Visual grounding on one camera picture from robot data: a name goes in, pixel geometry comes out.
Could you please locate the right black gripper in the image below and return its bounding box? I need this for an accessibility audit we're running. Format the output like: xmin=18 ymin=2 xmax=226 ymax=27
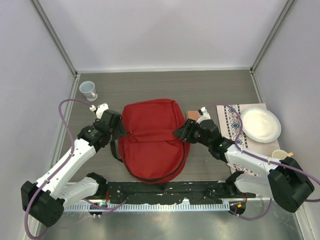
xmin=172 ymin=118 xmax=212 ymax=148

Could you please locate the tan leather wallet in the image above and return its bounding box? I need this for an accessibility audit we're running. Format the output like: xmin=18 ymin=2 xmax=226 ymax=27
xmin=186 ymin=110 xmax=201 ymax=121

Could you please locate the red backpack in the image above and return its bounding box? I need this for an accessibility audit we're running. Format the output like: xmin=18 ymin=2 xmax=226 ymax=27
xmin=109 ymin=99 xmax=190 ymax=184

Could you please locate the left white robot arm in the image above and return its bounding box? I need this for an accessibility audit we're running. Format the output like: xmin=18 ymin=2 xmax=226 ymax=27
xmin=21 ymin=109 xmax=126 ymax=227

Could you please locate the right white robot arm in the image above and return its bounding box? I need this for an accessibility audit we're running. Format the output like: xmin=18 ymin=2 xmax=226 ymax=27
xmin=173 ymin=119 xmax=315 ymax=213

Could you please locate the translucent plastic cup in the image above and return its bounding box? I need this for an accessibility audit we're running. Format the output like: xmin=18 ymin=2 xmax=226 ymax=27
xmin=79 ymin=81 xmax=98 ymax=102

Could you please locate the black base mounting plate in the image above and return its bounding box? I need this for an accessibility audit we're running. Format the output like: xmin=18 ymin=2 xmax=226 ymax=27
xmin=77 ymin=180 xmax=257 ymax=205

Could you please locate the white paper plate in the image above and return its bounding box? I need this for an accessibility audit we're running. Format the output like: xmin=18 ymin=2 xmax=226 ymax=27
xmin=240 ymin=107 xmax=282 ymax=143

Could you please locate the cream yellow mug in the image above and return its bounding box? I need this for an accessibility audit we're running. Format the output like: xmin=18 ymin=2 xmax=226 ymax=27
xmin=271 ymin=149 xmax=294 ymax=160

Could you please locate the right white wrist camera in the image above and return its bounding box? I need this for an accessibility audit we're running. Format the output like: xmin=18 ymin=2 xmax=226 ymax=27
xmin=196 ymin=106 xmax=211 ymax=124

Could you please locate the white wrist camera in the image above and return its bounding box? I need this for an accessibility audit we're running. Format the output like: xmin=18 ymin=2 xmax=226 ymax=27
xmin=196 ymin=106 xmax=211 ymax=124
xmin=89 ymin=103 xmax=109 ymax=120

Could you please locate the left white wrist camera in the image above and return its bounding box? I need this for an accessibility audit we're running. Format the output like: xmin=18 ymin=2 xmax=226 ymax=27
xmin=89 ymin=103 xmax=109 ymax=120

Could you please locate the slotted cable duct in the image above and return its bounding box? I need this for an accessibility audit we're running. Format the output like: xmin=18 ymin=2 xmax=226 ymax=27
xmin=64 ymin=201 xmax=230 ymax=213

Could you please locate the aluminium frame rail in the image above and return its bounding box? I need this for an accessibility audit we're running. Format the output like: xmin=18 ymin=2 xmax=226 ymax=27
xmin=31 ymin=181 xmax=306 ymax=203

